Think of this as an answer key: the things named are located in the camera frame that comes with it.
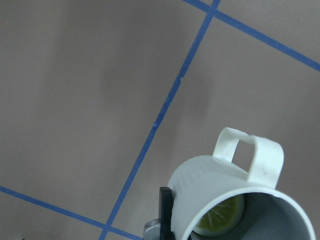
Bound lemon slice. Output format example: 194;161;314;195
193;194;245;237

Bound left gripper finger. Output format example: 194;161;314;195
158;187;175;240

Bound white mug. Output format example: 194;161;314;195
168;127;316;240

